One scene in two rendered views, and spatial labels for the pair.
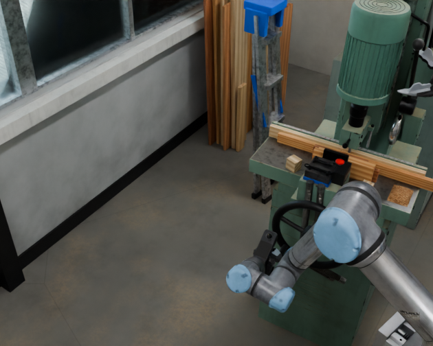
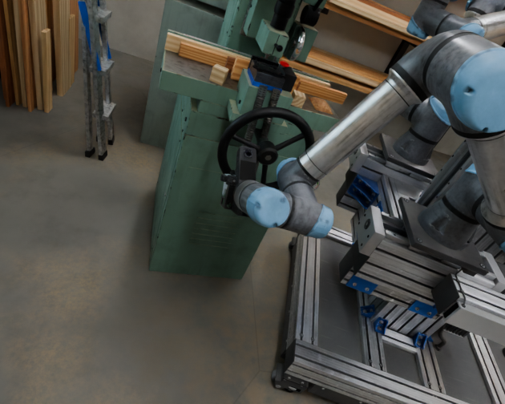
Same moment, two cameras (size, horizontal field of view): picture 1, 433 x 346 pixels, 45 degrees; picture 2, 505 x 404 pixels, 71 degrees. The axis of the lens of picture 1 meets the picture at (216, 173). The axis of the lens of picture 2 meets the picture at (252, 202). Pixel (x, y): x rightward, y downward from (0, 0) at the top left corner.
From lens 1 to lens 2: 111 cm
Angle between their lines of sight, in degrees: 41
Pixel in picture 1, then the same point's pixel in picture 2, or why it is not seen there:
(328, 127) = not seen: hidden behind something
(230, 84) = (29, 27)
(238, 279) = (275, 206)
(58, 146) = not seen: outside the picture
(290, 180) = (216, 95)
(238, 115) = (45, 68)
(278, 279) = (310, 197)
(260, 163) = (178, 75)
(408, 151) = not seen: hidden behind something
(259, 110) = (92, 48)
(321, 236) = (486, 93)
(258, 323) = (152, 276)
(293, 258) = (313, 167)
